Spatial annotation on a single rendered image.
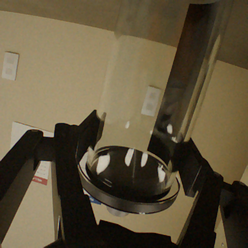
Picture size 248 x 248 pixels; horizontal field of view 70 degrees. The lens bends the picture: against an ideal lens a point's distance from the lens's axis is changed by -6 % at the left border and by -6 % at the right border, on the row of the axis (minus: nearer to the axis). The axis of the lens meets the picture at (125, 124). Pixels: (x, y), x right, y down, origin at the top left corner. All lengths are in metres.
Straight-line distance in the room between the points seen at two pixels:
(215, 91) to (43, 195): 0.93
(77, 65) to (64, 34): 0.14
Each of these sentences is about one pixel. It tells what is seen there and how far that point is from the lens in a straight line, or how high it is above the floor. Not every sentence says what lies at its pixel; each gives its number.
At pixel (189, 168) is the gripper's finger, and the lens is 0.17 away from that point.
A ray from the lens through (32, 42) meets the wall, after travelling 0.91.
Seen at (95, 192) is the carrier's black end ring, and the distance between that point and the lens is 0.16.
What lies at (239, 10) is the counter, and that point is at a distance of 0.39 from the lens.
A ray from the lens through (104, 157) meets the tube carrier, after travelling 0.16.
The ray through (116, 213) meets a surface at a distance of 0.22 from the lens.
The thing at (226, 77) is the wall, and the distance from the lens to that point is 0.85.
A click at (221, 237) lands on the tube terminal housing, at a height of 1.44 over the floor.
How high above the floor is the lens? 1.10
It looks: 13 degrees up
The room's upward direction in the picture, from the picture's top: 165 degrees counter-clockwise
